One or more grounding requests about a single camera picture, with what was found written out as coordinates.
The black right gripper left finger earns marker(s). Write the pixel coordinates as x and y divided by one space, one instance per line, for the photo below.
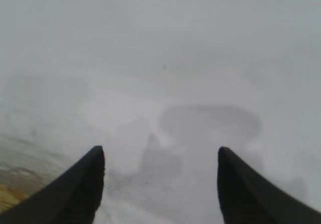
70 196

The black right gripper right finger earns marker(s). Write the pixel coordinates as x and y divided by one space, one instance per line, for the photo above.
250 196

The yellow woven wicker basket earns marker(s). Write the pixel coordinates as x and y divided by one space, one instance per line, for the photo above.
12 188

